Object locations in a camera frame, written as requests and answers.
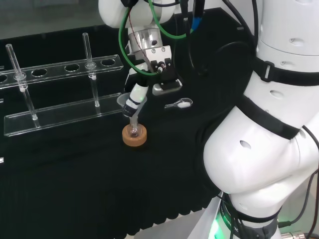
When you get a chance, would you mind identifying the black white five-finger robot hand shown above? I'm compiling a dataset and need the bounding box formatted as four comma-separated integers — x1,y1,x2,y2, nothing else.
122,45,184,118

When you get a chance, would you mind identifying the clear plastic funnel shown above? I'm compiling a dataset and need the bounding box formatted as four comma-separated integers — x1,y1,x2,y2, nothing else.
116,92,148,130

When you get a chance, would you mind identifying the small glass round-bottom flask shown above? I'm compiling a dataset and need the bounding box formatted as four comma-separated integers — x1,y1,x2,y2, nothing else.
126,119,141,137

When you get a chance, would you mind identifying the clear acrylic funnel stand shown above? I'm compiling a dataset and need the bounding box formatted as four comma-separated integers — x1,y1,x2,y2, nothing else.
0,32,128,137

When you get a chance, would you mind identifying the black bench cloth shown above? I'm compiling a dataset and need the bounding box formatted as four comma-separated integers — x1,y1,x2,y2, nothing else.
0,7,259,237

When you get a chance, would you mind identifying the pale white board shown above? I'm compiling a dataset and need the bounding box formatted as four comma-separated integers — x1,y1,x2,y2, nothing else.
192,196,225,239

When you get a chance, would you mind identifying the black hanging cable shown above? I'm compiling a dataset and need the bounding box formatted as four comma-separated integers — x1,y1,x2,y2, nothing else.
180,0,209,77

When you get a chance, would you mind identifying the brown cork ring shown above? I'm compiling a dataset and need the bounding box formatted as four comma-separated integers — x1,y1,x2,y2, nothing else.
122,124,148,147

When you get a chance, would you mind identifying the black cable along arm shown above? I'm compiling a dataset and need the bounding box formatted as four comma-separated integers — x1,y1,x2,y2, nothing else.
221,0,260,52

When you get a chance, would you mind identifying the dark cable beside arm base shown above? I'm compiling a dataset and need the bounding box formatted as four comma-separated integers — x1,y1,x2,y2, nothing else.
300,125,319,239

